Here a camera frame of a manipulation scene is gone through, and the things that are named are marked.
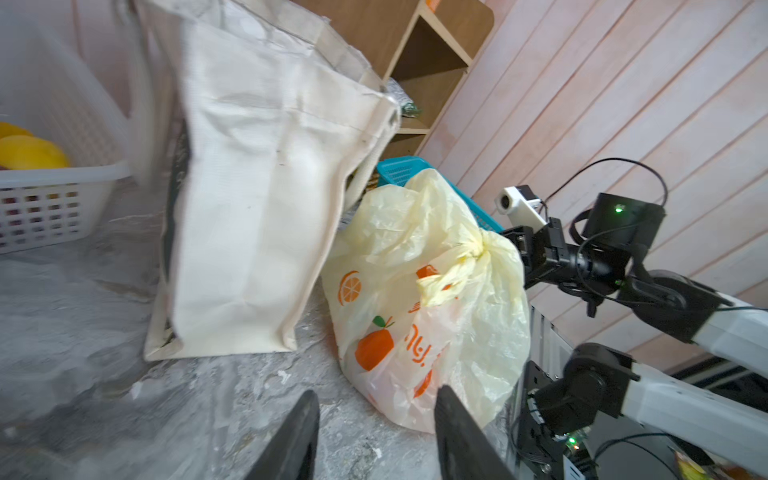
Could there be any white plastic basket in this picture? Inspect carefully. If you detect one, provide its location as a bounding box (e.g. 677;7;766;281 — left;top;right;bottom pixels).
1;11;130;254

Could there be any wooden shelf unit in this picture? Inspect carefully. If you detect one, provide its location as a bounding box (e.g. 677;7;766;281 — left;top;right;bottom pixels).
299;0;494;159

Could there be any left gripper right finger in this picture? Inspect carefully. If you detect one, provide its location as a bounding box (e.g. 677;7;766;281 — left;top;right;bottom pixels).
434;385;514;480

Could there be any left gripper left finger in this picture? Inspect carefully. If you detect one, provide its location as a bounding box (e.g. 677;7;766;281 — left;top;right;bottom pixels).
245;390;320;480

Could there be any yellow plastic bag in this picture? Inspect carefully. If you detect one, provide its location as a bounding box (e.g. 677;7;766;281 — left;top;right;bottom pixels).
321;185;530;433

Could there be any teal plastic basket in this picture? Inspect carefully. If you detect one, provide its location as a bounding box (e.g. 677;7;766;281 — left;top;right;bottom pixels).
376;156;503;233

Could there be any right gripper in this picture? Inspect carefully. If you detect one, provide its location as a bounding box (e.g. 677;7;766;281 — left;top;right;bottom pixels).
502;218;578;290

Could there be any green snack packet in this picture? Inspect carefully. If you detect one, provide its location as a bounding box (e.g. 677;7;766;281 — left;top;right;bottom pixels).
386;78;422;118

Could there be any canvas tote bag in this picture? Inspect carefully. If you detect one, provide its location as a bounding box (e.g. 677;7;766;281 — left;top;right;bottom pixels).
114;1;400;361

